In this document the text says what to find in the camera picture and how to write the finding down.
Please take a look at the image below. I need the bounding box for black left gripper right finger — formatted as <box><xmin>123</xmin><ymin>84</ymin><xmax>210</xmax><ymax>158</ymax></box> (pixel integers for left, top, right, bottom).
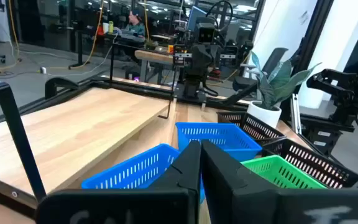
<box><xmin>200</xmin><ymin>139</ymin><xmax>358</xmax><ymax>224</ymax></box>

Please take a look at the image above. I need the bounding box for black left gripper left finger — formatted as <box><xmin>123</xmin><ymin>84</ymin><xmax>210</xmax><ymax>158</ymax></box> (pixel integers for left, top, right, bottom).
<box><xmin>35</xmin><ymin>141</ymin><xmax>202</xmax><ymax>224</ymax></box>

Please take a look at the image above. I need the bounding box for green plastic basket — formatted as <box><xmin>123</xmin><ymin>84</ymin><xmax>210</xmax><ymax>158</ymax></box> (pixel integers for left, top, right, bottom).
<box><xmin>240</xmin><ymin>154</ymin><xmax>328</xmax><ymax>190</ymax></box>

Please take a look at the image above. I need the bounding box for blue plastic basket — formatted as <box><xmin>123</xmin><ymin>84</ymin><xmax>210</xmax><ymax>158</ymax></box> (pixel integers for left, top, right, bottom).
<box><xmin>81</xmin><ymin>142</ymin><xmax>181</xmax><ymax>191</ymax></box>
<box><xmin>175</xmin><ymin>121</ymin><xmax>263</xmax><ymax>162</ymax></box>

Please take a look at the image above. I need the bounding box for black plastic basket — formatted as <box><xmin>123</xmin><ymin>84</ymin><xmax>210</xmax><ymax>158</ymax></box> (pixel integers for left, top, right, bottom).
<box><xmin>216</xmin><ymin>111</ymin><xmax>287</xmax><ymax>146</ymax></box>
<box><xmin>261</xmin><ymin>138</ymin><xmax>358</xmax><ymax>190</ymax></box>

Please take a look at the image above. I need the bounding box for computer monitor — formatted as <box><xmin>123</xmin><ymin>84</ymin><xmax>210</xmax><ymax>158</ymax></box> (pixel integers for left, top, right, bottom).
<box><xmin>187</xmin><ymin>5</ymin><xmax>208</xmax><ymax>32</ymax></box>

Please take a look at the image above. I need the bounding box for small potted plant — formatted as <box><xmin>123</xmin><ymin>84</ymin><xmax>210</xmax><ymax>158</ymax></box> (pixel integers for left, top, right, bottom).
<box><xmin>144</xmin><ymin>38</ymin><xmax>158</xmax><ymax>51</ymax></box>

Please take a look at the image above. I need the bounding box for green leafy plant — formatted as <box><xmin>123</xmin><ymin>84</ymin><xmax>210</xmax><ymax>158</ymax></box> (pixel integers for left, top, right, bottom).
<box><xmin>249</xmin><ymin>51</ymin><xmax>323</xmax><ymax>111</ymax></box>

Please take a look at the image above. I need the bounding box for person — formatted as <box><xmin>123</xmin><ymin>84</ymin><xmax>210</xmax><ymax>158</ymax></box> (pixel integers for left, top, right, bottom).
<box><xmin>125</xmin><ymin>9</ymin><xmax>147</xmax><ymax>37</ymax></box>

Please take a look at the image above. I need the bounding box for white plant pot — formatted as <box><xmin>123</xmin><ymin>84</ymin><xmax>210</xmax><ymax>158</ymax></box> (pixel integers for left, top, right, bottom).
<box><xmin>246</xmin><ymin>100</ymin><xmax>282</xmax><ymax>129</ymax></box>

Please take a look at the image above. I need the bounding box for black control box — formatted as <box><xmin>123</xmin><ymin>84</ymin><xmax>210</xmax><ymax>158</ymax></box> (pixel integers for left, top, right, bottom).
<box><xmin>300</xmin><ymin>123</ymin><xmax>356</xmax><ymax>156</ymax></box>

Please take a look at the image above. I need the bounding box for black floor stand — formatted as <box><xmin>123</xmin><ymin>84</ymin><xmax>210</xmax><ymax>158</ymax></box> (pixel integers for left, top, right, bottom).
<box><xmin>68</xmin><ymin>20</ymin><xmax>90</xmax><ymax>70</ymax></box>

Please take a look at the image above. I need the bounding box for white building pillar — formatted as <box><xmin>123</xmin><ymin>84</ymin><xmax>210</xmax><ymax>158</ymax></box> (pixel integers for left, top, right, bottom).
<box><xmin>296</xmin><ymin>0</ymin><xmax>358</xmax><ymax>110</ymax></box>

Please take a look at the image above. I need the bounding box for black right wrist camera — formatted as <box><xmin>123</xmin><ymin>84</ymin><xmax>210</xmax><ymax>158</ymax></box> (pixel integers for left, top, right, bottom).
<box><xmin>196</xmin><ymin>22</ymin><xmax>216</xmax><ymax>44</ymax></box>

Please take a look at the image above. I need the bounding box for black table edge frame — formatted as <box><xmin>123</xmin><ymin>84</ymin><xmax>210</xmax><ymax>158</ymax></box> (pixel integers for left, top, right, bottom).
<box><xmin>0</xmin><ymin>76</ymin><xmax>251</xmax><ymax>129</ymax></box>

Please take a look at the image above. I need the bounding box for silver aluminium rail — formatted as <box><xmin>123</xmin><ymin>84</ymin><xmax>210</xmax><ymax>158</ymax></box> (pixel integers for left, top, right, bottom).
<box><xmin>290</xmin><ymin>93</ymin><xmax>303</xmax><ymax>135</ymax></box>

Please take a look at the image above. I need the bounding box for black rig frame post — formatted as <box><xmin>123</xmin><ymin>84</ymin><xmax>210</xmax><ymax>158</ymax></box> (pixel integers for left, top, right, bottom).
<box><xmin>280</xmin><ymin>0</ymin><xmax>337</xmax><ymax>124</ymax></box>

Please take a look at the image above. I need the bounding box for yellow cable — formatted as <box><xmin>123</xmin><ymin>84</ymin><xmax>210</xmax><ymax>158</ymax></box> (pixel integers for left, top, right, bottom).
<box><xmin>0</xmin><ymin>0</ymin><xmax>21</xmax><ymax>74</ymax></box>
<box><xmin>70</xmin><ymin>0</ymin><xmax>105</xmax><ymax>70</ymax></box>

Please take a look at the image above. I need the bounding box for wooden shelf with black frame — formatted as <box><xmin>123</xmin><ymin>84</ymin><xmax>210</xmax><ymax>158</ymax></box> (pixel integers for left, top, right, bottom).
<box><xmin>0</xmin><ymin>42</ymin><xmax>180</xmax><ymax>218</ymax></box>

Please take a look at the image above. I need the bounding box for black curved bracket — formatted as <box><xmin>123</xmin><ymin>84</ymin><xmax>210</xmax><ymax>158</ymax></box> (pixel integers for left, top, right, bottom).
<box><xmin>44</xmin><ymin>77</ymin><xmax>80</xmax><ymax>100</ymax></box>

